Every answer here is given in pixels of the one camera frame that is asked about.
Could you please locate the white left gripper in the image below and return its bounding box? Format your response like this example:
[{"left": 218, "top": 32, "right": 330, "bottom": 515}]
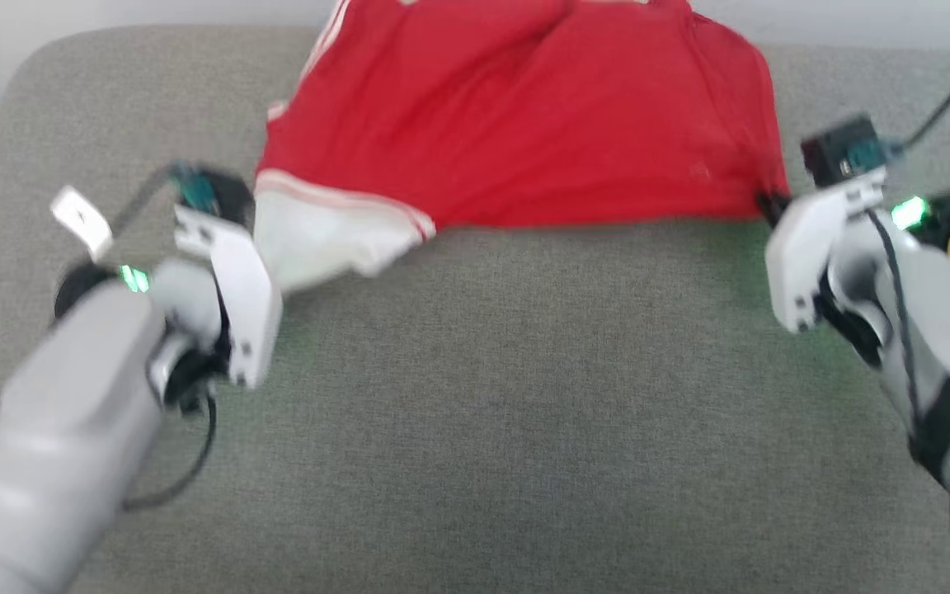
[{"left": 173, "top": 205, "right": 284, "bottom": 389}]

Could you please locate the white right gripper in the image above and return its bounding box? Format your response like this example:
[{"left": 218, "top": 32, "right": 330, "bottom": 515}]
[{"left": 755, "top": 168, "right": 889, "bottom": 336}]

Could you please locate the red basketball jersey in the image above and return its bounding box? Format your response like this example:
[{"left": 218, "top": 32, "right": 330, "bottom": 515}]
[{"left": 252, "top": 0, "right": 791, "bottom": 295}]

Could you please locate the grey fabric sofa cushion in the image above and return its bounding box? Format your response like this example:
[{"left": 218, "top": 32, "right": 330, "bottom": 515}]
[{"left": 0, "top": 23, "right": 950, "bottom": 594}]

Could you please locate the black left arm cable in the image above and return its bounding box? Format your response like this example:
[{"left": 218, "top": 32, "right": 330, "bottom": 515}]
[{"left": 108, "top": 161, "right": 222, "bottom": 514}]

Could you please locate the white cable label tag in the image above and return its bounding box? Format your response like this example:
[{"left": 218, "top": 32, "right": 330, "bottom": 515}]
[{"left": 49, "top": 185, "right": 115, "bottom": 262}]

